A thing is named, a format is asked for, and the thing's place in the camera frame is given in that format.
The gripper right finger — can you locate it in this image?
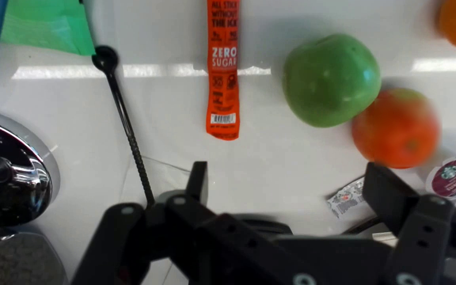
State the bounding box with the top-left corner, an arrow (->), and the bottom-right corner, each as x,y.
363,162 -> 456,285

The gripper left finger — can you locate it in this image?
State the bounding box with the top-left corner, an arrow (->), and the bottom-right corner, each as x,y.
72,161 -> 315,285

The coffee pod with maroon lid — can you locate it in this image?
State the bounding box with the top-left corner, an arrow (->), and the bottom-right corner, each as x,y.
425,155 -> 456,207

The black ladle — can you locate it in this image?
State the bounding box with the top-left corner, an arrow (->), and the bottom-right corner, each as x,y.
91,45 -> 156,208

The glass container of coffee beans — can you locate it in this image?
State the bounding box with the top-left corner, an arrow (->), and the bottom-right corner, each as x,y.
0,231 -> 69,285

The small white sachet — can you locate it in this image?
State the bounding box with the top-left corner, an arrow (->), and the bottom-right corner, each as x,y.
326,177 -> 376,220

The red apple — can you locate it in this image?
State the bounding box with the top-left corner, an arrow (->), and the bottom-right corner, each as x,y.
351,87 -> 441,170

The orange snack stick packet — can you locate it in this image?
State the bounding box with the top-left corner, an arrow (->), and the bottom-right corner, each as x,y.
206,0 -> 241,141

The green apple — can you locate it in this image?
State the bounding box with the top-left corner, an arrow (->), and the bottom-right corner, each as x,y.
282,33 -> 382,128

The green plastic bag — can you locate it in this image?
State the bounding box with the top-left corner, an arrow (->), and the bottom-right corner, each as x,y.
0,0 -> 96,56

